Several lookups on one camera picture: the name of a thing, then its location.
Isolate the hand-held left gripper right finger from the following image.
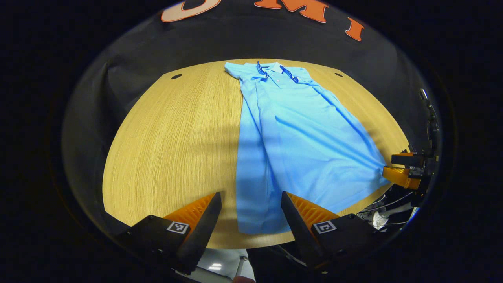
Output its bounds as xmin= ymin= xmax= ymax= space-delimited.
xmin=281 ymin=191 xmax=380 ymax=272

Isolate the black backdrop cloth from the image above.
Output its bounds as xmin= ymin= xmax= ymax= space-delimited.
xmin=61 ymin=0 xmax=444 ymax=236

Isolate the white cable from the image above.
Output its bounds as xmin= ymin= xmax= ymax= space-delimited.
xmin=357 ymin=191 xmax=415 ymax=216

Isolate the light blue T-shirt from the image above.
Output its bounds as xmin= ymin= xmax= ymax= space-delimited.
xmin=224 ymin=61 xmax=391 ymax=235

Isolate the small white object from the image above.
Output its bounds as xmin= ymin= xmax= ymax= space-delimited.
xmin=371 ymin=211 xmax=390 ymax=230

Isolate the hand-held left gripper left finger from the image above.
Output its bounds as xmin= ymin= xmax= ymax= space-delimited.
xmin=116 ymin=191 xmax=222 ymax=276

